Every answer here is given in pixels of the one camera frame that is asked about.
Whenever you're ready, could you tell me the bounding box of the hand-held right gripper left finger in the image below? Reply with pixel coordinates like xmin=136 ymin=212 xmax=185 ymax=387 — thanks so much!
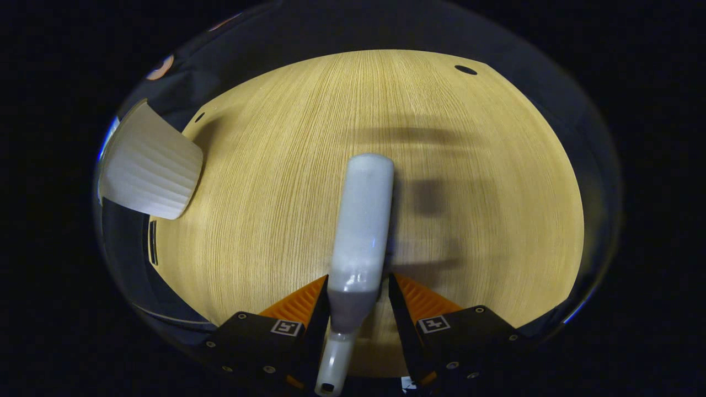
xmin=200 ymin=275 xmax=332 ymax=393

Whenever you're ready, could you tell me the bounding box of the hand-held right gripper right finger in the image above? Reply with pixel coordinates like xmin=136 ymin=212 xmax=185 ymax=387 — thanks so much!
xmin=387 ymin=272 xmax=526 ymax=388

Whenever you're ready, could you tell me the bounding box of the small grey broom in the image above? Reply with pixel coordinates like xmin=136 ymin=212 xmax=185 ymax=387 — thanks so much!
xmin=314 ymin=153 xmax=395 ymax=396

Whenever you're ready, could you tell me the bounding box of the white ribbed garbage bin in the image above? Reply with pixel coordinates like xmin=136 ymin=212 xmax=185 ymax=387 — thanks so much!
xmin=98 ymin=99 xmax=204 ymax=221

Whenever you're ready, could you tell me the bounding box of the wooden desktop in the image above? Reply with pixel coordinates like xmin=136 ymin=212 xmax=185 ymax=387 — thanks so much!
xmin=149 ymin=50 xmax=585 ymax=378

